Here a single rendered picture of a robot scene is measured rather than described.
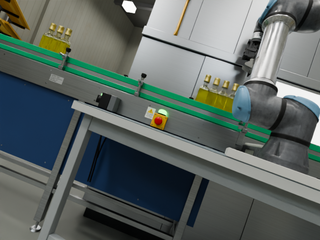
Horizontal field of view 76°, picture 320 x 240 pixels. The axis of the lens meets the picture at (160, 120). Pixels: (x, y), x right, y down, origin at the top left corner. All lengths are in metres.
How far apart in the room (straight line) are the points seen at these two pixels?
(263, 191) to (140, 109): 0.69
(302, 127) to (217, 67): 0.83
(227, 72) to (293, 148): 0.84
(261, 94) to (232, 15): 1.00
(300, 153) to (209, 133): 0.48
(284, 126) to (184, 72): 0.87
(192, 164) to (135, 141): 0.23
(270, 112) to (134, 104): 0.68
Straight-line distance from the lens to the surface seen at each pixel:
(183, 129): 1.09
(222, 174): 0.73
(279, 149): 0.74
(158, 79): 1.45
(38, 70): 1.38
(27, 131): 1.39
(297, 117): 0.76
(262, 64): 0.82
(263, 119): 0.74
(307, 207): 0.78
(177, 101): 1.12
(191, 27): 1.58
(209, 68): 1.45
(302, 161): 0.76
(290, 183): 0.71
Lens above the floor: 0.76
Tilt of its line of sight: 2 degrees up
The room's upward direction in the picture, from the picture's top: 20 degrees clockwise
